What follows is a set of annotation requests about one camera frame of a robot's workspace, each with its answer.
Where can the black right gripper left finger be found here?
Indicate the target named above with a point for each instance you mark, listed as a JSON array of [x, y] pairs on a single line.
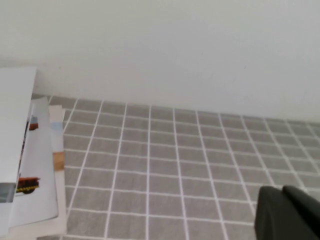
[[277, 217]]

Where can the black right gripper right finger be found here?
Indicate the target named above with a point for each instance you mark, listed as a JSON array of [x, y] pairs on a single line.
[[307, 205]]

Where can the white picture book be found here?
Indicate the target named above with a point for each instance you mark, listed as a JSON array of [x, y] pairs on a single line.
[[15, 125]]

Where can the grey checkered tablecloth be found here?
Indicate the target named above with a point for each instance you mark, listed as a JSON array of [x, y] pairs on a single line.
[[175, 162]]

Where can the cream booklet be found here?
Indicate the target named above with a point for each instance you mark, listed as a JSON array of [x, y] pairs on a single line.
[[61, 200]]

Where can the booklet with wood-coloured picture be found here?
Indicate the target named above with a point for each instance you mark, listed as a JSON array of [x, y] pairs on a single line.
[[58, 140]]

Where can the white booklet with web address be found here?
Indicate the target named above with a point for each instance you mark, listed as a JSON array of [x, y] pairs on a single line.
[[40, 155]]

